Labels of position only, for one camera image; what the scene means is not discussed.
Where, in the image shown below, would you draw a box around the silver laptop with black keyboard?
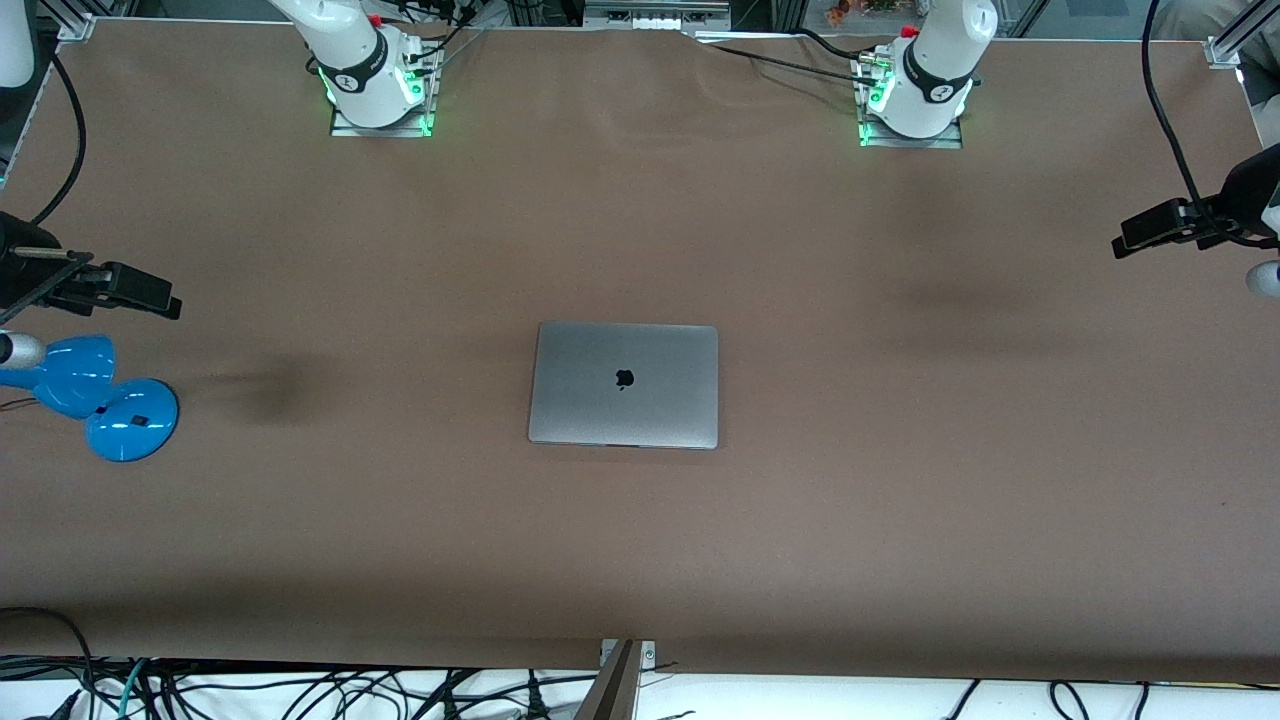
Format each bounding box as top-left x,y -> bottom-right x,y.
528,321 -> 720,450

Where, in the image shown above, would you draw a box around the blue desk lamp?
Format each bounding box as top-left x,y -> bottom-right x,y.
0,335 -> 182,464

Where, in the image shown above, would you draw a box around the person in beige clothing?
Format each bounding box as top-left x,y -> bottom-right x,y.
1160,0 -> 1256,43

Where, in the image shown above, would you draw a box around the brown table cover sheet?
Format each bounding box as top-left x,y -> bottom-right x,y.
0,18 -> 1280,686

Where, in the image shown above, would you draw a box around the orange green toy items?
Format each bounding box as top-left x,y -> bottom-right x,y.
825,0 -> 926,27

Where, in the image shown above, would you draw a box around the white power strip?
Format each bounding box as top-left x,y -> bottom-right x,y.
583,0 -> 734,31

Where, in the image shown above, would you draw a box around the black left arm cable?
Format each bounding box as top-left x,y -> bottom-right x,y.
1141,0 -> 1217,217

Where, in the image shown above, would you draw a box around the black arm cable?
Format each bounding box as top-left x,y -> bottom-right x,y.
1141,0 -> 1217,217
28,55 -> 90,227

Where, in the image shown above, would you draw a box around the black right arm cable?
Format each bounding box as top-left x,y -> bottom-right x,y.
28,55 -> 90,227

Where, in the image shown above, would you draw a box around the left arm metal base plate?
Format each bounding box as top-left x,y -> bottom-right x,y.
857,55 -> 965,151

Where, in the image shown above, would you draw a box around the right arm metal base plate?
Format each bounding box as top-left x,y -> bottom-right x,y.
330,45 -> 439,139

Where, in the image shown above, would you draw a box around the black looped floor cable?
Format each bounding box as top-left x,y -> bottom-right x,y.
0,605 -> 97,720

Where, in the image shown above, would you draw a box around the short black base cable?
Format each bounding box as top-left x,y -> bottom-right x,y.
790,28 -> 867,63

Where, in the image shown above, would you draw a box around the teal floor cable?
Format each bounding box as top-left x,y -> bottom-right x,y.
118,658 -> 153,720

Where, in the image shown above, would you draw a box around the black base cable bundle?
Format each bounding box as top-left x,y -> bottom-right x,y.
395,0 -> 493,77

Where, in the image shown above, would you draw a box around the long black base cable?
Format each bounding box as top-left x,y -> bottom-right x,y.
690,38 -> 881,91

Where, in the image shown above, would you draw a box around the tangled black floor cables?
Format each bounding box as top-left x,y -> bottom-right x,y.
95,660 -> 601,720

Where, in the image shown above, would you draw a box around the dark metal camera post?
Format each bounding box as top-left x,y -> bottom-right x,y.
572,640 -> 643,720

